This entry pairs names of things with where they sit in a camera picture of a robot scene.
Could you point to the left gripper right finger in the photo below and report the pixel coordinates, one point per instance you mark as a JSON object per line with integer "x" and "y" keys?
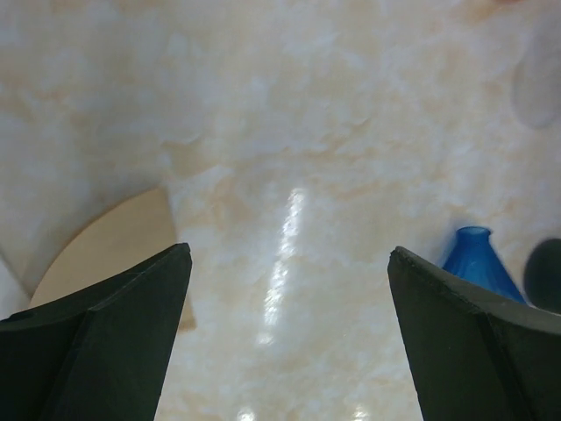
{"x": 473, "y": 354}

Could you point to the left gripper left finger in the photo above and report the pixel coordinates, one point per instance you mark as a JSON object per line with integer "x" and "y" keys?
{"x": 100, "y": 353}

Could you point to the brown paper coffee filter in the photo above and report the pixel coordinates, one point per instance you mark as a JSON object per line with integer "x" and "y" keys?
{"x": 109, "y": 245}

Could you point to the dark carafe with red lid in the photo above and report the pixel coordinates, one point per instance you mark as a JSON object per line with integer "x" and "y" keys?
{"x": 542, "y": 274}

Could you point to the clear glass carafe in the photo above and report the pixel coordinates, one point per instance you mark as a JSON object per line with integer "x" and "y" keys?
{"x": 536, "y": 85}

